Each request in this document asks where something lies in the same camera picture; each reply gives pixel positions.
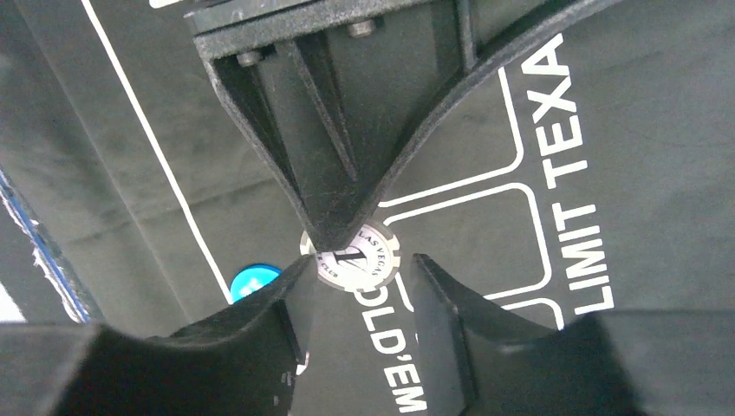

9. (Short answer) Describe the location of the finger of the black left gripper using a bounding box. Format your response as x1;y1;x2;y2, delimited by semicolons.
185;1;609;251

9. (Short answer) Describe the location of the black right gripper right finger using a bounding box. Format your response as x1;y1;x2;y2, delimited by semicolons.
411;254;734;415

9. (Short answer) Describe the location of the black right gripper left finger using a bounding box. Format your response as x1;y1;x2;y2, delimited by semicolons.
1;255;316;415

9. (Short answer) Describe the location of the blue small blind button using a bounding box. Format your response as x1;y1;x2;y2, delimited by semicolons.
230;263;282;302

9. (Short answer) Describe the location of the black poker table mat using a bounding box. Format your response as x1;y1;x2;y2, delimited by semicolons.
1;1;734;415

